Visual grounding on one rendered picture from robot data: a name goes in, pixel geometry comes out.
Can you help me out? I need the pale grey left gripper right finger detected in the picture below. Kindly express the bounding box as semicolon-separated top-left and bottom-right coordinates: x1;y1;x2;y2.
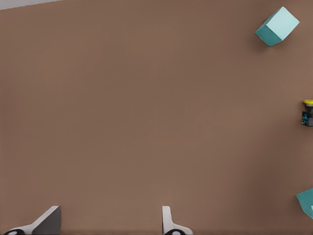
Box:
162;206;193;235

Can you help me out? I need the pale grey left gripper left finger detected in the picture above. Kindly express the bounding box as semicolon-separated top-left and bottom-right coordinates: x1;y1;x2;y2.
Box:
4;205;62;235

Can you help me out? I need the teal cube block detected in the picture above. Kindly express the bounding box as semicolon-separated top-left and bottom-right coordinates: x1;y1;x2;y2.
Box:
296;188;313;220
255;6;300;47

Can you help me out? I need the black bottle with yellow cap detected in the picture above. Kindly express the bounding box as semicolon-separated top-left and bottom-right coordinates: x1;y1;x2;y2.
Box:
300;99;313;127

